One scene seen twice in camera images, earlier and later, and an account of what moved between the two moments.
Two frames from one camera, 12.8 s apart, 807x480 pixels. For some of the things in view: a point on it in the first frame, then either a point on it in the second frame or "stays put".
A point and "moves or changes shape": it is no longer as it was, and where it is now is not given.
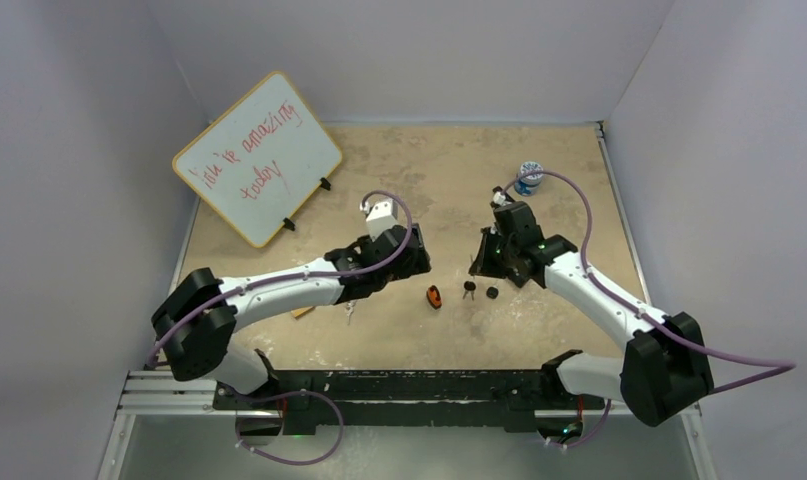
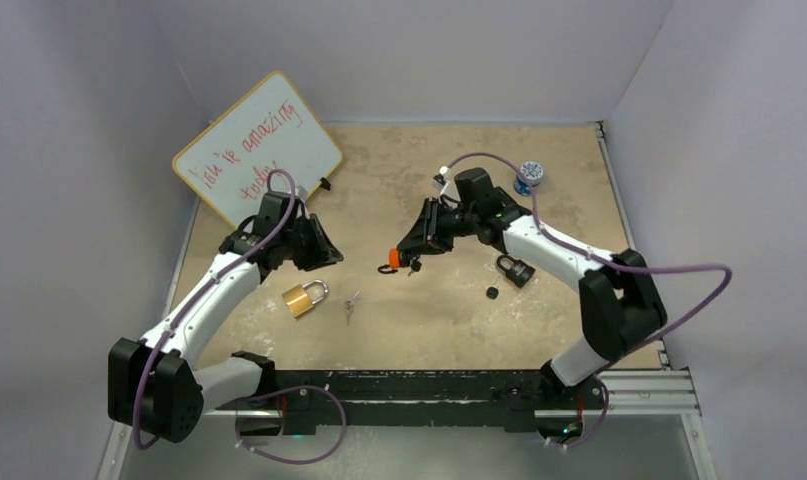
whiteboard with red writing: [262, 161] stays put
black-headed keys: [469, 286] moves or changes shape
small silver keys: [349, 309] stays put
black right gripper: [484, 266] → [427, 237]
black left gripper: [416, 265] → [329, 255]
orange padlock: [434, 297] moves or changes shape
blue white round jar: [529, 184] stays put
